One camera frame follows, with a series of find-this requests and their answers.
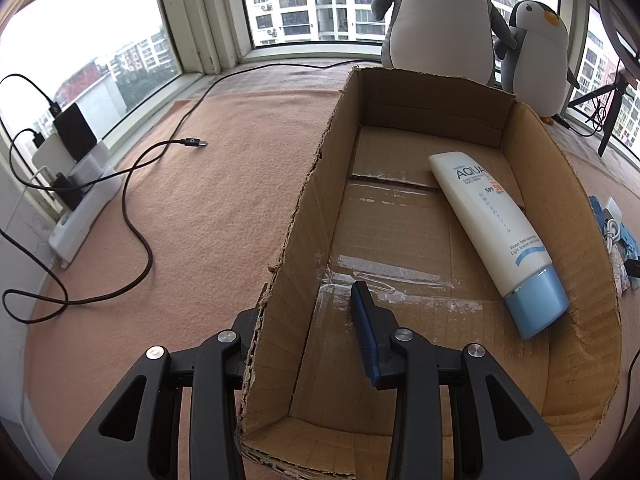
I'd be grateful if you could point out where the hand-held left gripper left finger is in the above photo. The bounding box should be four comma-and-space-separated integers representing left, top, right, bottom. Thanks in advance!
52, 307, 262, 480

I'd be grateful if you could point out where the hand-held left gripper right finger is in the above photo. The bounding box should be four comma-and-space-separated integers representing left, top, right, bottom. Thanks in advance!
350, 281, 581, 480

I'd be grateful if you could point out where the cardboard box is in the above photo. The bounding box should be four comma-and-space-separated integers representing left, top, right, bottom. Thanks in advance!
237, 65, 623, 478

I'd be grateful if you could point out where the white blue-capped sunscreen tube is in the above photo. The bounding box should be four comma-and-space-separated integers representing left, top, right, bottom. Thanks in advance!
428, 151, 571, 340

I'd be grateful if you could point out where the white cable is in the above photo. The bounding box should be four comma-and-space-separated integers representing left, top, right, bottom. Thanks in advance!
600, 217, 621, 252

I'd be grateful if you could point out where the white power strip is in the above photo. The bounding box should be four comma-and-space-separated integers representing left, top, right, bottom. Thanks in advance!
48, 140, 126, 269

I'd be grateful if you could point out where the black plug adapter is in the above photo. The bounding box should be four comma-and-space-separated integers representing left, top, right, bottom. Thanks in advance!
52, 172, 84, 212

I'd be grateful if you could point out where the white power bank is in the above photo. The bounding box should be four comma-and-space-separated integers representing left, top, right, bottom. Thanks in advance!
32, 135, 77, 177

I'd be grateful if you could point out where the black power bank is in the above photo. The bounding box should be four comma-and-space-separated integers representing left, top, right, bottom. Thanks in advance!
54, 102, 98, 162

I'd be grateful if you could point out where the small penguin plush toy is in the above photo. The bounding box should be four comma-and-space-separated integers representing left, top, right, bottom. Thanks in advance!
495, 0, 581, 123

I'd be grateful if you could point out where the large penguin plush toy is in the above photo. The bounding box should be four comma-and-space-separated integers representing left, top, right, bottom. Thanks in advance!
372, 0, 518, 86

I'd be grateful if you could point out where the black tripod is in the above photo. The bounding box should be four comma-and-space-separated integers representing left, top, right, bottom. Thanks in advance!
567, 57, 640, 157

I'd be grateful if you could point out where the black cable with free connector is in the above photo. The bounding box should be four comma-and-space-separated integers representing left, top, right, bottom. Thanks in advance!
0, 137, 208, 323

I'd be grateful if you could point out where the long black power cable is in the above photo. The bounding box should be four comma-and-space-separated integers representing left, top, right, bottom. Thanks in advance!
10, 59, 361, 196

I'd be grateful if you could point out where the black white-bank charging cable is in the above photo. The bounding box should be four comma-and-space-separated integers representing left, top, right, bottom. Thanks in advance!
9, 129, 56, 196

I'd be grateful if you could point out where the black power bank charging cable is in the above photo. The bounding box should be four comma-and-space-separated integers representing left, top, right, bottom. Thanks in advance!
0, 74, 63, 117

